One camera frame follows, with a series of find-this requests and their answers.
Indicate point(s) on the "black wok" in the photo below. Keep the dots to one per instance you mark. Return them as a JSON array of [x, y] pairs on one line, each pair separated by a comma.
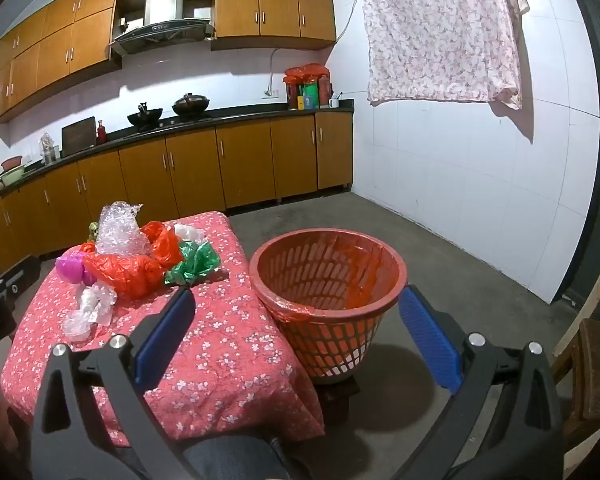
[[145, 117]]

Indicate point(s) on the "red plastic basket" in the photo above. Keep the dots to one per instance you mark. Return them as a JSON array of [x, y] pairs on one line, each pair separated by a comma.
[[330, 345]]

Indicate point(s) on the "green plastic bag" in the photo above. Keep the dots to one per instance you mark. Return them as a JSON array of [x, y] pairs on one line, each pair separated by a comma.
[[195, 262]]

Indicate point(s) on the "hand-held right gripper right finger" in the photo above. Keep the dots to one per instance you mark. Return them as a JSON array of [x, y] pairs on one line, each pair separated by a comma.
[[430, 340]]

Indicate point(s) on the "steel range hood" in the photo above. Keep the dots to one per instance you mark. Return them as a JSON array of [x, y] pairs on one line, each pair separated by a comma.
[[165, 27]]

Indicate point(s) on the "clear crinkled plastic bag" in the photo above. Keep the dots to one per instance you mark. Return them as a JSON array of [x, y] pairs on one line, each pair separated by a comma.
[[117, 227]]

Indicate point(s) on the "pink plastic bag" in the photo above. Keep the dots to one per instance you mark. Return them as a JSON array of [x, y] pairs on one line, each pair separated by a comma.
[[70, 266]]

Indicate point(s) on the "white cup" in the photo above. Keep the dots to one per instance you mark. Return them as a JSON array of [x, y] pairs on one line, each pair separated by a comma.
[[334, 103]]

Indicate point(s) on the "red basin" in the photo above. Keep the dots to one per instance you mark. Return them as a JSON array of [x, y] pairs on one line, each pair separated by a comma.
[[11, 163]]

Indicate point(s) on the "jar under clear bag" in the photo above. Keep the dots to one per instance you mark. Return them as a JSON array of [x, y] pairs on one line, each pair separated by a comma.
[[49, 150]]

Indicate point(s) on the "red floral tablecloth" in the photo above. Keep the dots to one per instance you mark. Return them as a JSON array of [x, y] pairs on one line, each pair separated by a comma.
[[220, 340]]

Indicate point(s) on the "red thermos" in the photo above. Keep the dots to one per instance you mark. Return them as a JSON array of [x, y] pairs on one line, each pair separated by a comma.
[[324, 91]]

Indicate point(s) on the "pink floral hanging sheet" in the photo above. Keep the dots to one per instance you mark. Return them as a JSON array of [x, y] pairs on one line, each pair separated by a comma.
[[440, 30]]

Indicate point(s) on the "dark stool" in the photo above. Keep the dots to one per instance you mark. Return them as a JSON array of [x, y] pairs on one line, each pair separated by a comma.
[[337, 402]]

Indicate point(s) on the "dark cutting board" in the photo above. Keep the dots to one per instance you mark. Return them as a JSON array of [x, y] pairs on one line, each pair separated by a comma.
[[79, 136]]

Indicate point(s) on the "black kitchen countertop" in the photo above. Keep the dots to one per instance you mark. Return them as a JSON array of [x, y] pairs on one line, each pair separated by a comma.
[[240, 112]]

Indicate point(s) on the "orange wall cabinets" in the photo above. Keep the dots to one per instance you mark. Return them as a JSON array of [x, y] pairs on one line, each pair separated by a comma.
[[60, 40]]

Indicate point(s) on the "green carton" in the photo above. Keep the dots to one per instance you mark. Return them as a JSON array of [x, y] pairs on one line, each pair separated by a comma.
[[309, 97]]

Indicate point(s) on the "wooden chair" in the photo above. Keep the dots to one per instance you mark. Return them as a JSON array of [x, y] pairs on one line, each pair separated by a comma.
[[597, 370]]

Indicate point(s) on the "orange base cabinets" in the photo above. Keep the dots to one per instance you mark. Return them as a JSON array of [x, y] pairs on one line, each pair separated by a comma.
[[195, 170]]

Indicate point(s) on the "white plastic bag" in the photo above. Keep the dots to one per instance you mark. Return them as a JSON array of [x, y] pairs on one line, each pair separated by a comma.
[[190, 232]]

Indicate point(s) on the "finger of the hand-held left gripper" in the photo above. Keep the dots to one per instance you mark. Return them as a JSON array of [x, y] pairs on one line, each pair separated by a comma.
[[20, 277]]

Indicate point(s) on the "person's jeans leg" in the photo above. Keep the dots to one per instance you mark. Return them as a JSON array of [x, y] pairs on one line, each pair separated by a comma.
[[230, 455]]

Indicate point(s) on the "small red bottle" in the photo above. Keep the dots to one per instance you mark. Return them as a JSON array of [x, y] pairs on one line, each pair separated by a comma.
[[101, 132]]

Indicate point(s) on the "green basin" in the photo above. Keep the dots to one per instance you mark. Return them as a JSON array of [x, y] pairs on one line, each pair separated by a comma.
[[13, 176]]

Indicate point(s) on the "black pot with lid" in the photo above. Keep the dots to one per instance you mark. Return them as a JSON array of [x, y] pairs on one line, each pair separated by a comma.
[[191, 105]]

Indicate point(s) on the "wall socket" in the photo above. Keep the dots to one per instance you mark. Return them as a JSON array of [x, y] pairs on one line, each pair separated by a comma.
[[270, 93]]

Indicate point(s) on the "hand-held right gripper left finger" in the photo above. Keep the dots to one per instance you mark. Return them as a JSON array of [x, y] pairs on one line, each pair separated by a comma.
[[165, 330]]

